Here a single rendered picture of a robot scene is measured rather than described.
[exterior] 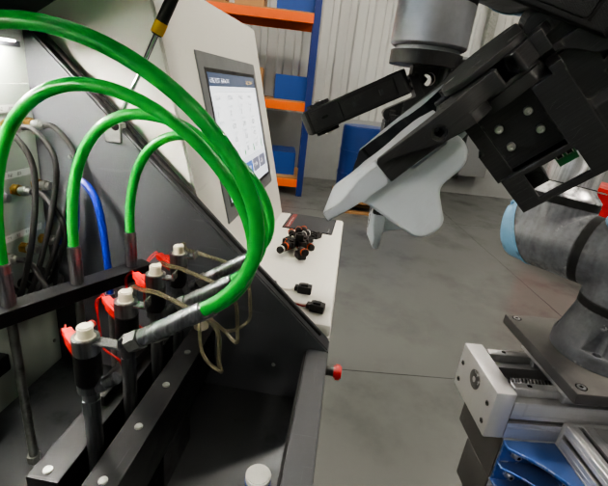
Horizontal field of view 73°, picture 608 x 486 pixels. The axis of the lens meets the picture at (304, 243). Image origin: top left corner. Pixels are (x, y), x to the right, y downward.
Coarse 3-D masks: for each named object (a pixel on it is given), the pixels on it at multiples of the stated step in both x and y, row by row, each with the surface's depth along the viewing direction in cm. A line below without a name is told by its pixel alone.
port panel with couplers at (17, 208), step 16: (0, 96) 61; (16, 96) 64; (0, 112) 61; (32, 112) 67; (16, 144) 65; (32, 144) 68; (16, 160) 66; (16, 176) 66; (16, 192) 65; (16, 208) 67; (16, 224) 67; (16, 240) 68; (16, 256) 65; (48, 256) 76; (16, 272) 69
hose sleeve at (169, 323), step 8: (176, 312) 40; (184, 312) 40; (192, 312) 39; (200, 312) 39; (160, 320) 41; (168, 320) 40; (176, 320) 40; (184, 320) 39; (192, 320) 39; (200, 320) 40; (144, 328) 41; (152, 328) 41; (160, 328) 40; (168, 328) 40; (176, 328) 40; (136, 336) 41; (144, 336) 41; (152, 336) 41; (160, 336) 41; (144, 344) 41
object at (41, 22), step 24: (0, 24) 33; (24, 24) 32; (48, 24) 32; (72, 24) 32; (96, 48) 32; (120, 48) 32; (144, 72) 32; (168, 96) 33; (192, 96) 33; (192, 120) 33; (216, 144) 33; (240, 168) 34; (240, 192) 35; (240, 288) 38
